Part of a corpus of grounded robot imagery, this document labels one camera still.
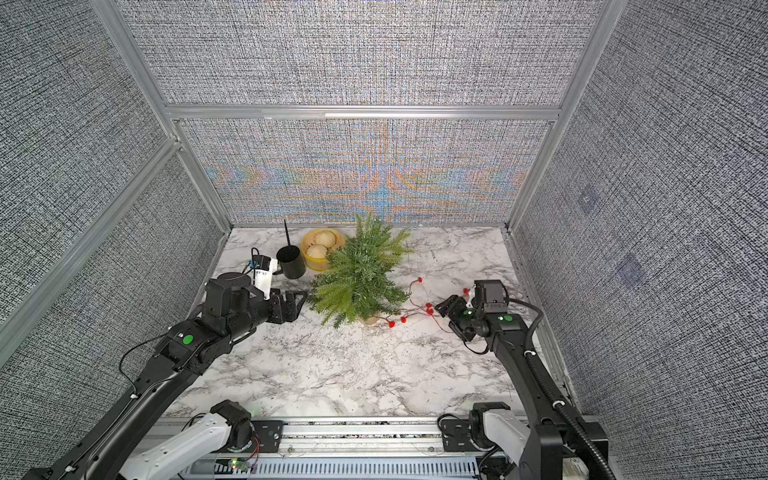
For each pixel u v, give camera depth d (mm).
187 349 462
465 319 706
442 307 764
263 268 606
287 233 1001
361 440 745
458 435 731
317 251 1035
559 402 419
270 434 733
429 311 959
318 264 1035
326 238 1072
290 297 628
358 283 741
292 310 630
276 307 616
